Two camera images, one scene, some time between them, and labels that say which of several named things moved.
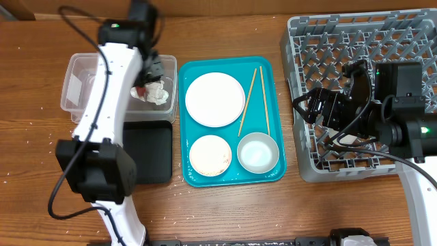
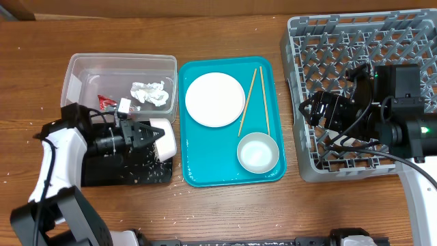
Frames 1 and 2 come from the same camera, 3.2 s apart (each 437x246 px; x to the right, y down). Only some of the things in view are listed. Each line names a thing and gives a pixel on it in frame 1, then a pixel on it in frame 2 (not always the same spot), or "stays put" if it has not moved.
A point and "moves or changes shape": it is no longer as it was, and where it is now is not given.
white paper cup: x=349 y=139 stays put
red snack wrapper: x=141 y=91 moves or changes shape
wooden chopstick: x=246 y=101 stays put
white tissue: x=154 y=93 stays put
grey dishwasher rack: x=315 y=49 stays put
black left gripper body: x=145 y=76 to x=114 y=144
